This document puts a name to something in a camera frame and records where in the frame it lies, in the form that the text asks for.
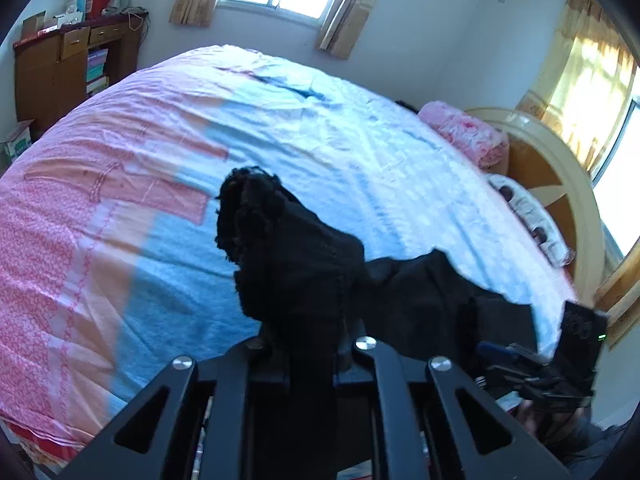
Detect large window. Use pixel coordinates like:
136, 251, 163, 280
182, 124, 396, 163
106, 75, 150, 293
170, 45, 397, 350
590, 95, 640, 261

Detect cream and wood headboard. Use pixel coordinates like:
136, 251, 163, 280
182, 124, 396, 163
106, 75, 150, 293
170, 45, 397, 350
465, 106, 608, 306

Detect person's right forearm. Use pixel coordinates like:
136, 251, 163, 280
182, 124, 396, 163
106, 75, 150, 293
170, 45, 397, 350
542, 410, 636, 468

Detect pink floral blanket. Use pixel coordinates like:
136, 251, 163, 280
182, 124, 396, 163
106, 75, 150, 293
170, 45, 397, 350
417, 101, 511, 171

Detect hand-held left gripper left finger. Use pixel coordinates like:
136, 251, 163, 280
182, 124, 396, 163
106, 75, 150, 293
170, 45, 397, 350
52, 337, 296, 480

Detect stack of pastel boxes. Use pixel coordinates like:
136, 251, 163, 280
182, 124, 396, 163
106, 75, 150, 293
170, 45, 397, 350
86, 49, 110, 95

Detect round bed with patterned sheet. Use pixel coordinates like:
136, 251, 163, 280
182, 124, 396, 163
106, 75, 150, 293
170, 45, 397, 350
0, 44, 581, 461

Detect brown wooden cabinet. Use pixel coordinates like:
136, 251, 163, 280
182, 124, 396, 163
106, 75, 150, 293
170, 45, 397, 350
12, 10, 151, 141

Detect brown cardboard box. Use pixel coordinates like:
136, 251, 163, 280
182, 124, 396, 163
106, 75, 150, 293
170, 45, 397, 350
21, 11, 47, 40

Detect white patterned pillow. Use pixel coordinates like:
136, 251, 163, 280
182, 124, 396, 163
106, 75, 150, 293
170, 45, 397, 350
486, 174, 576, 268

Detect black pants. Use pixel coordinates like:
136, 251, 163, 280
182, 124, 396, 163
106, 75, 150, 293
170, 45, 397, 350
214, 165, 538, 480

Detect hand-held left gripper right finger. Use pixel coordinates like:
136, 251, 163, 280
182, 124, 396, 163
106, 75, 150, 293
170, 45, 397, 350
332, 335, 576, 480

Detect white and green carton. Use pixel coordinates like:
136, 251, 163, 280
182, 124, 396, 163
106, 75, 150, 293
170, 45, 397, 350
0, 119, 35, 163

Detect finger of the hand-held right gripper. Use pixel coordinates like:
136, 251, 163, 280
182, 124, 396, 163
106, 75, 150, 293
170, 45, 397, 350
475, 341, 548, 367
477, 365, 556, 402

